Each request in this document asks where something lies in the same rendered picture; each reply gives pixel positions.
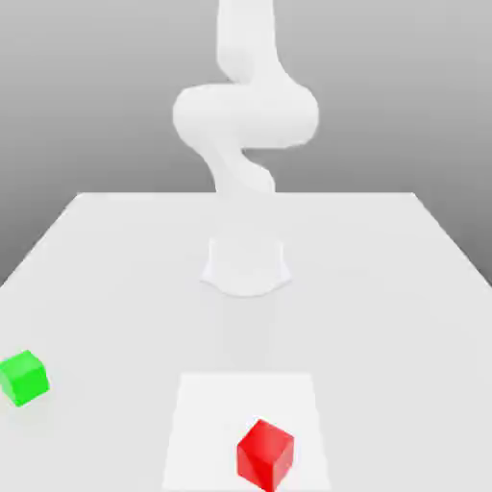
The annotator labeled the small red cube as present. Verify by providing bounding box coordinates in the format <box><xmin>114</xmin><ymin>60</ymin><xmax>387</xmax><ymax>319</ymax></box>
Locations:
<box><xmin>235</xmin><ymin>418</ymin><xmax>296</xmax><ymax>492</ymax></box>

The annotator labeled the small green cube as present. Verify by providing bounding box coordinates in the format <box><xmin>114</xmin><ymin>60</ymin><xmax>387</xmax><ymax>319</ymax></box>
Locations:
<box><xmin>0</xmin><ymin>349</ymin><xmax>52</xmax><ymax>408</ymax></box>

